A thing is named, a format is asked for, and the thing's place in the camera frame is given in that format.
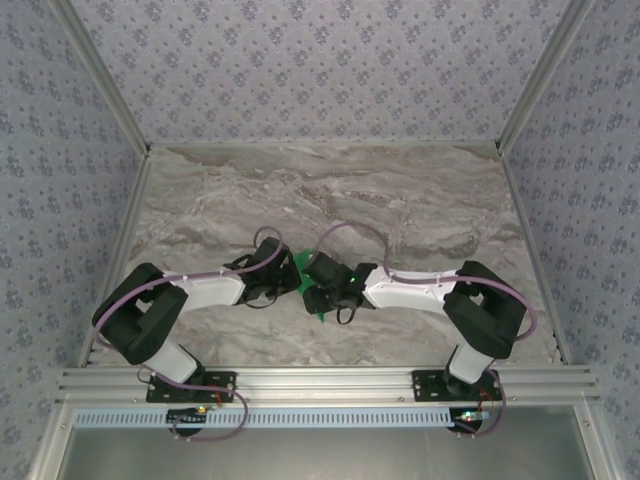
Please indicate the aluminium lower frame bar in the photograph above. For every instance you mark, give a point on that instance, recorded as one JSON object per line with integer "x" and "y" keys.
{"x": 50, "y": 445}
{"x": 597, "y": 445}

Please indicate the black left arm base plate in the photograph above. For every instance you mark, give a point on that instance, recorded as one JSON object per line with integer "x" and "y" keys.
{"x": 220, "y": 392}

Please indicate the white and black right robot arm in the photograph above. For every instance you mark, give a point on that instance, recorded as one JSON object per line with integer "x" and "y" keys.
{"x": 410, "y": 290}

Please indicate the grey metal sheet panel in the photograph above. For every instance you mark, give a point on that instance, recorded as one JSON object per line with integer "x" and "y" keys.
{"x": 325, "y": 455}

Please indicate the aluminium frame post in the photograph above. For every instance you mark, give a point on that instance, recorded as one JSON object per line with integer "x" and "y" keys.
{"x": 105, "y": 75}
{"x": 541, "y": 75}

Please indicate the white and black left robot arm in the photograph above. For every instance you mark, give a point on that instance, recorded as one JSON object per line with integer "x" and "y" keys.
{"x": 215, "y": 292}

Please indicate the small black electronics board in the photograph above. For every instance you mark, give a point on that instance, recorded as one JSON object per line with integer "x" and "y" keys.
{"x": 186, "y": 416}
{"x": 472, "y": 415}

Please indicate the green paper sheet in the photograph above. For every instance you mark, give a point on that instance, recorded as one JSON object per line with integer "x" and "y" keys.
{"x": 301, "y": 260}

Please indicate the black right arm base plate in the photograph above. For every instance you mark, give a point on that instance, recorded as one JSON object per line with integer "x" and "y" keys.
{"x": 427, "y": 387}

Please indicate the aluminium mounting rail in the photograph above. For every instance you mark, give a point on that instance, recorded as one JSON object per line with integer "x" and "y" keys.
{"x": 325, "y": 385}

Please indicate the aluminium table side rail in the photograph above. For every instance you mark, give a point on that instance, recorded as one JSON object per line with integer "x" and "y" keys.
{"x": 121, "y": 240}
{"x": 524, "y": 220}

